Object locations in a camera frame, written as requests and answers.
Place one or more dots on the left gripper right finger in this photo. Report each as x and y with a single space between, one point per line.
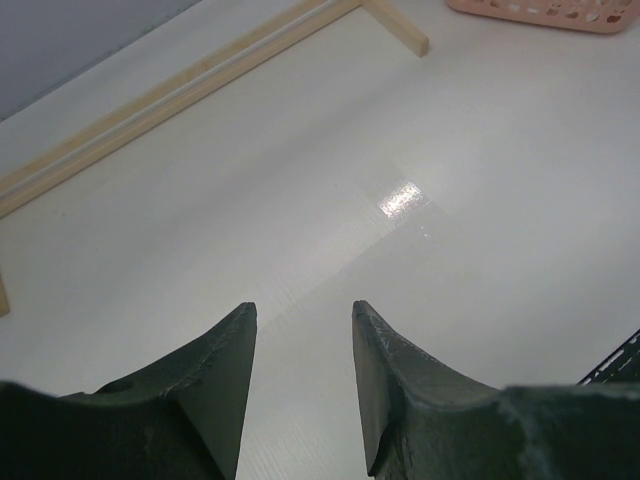
421 419

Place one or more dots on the pink plastic basket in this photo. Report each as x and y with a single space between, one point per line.
591 16

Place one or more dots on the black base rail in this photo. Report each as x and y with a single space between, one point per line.
621 366

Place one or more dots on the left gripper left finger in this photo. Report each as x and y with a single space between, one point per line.
180 417

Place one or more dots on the wooden clothes rack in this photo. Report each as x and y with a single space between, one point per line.
191 85

